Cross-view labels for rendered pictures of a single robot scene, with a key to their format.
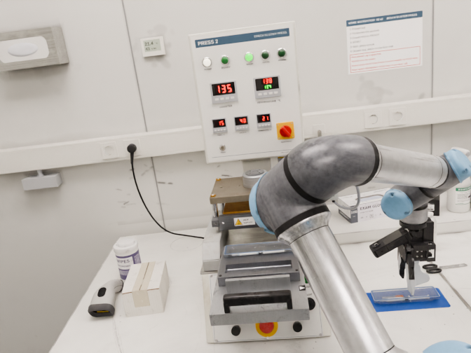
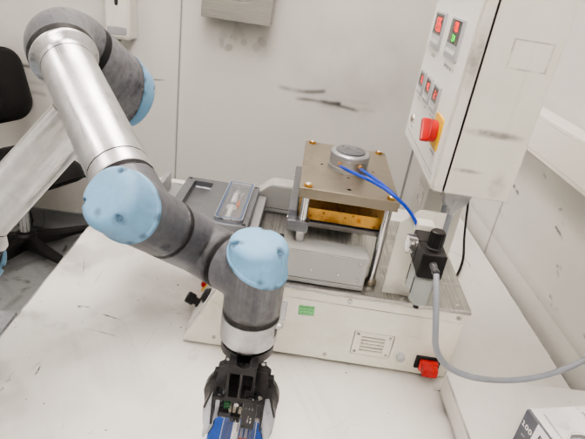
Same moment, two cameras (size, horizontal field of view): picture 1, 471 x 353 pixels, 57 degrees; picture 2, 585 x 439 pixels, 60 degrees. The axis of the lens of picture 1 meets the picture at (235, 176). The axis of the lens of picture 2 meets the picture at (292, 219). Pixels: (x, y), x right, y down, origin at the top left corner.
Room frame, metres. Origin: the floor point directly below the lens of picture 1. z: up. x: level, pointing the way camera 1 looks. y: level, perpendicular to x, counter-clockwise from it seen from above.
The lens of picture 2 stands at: (1.08, -1.00, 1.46)
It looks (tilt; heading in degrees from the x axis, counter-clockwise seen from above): 27 degrees down; 84
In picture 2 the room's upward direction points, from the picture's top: 9 degrees clockwise
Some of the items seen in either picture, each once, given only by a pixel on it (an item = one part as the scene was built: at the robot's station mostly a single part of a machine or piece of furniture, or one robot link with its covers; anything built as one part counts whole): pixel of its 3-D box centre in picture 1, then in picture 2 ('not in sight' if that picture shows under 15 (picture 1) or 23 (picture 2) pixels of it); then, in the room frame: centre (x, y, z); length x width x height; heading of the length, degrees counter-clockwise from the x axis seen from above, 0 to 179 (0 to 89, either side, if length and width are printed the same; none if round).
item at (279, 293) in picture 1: (257, 300); not in sight; (0.83, -0.01, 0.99); 0.15 x 0.02 x 0.04; 84
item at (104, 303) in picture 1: (107, 293); not in sight; (1.29, 0.47, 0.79); 0.20 x 0.08 x 0.08; 177
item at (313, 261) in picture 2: not in sight; (295, 259); (1.18, -0.19, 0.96); 0.26 x 0.05 x 0.07; 174
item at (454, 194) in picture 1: (459, 179); not in sight; (1.57, -0.85, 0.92); 0.09 x 0.08 x 0.25; 10
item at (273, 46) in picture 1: (252, 127); (453, 113); (1.45, -0.08, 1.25); 0.33 x 0.16 x 0.64; 84
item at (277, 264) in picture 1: (258, 262); (215, 205); (1.02, -0.03, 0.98); 0.20 x 0.17 x 0.03; 84
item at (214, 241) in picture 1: (215, 239); (305, 199); (1.22, 0.09, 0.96); 0.25 x 0.05 x 0.07; 174
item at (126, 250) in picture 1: (128, 259); not in sight; (1.45, 0.43, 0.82); 0.09 x 0.09 x 0.15
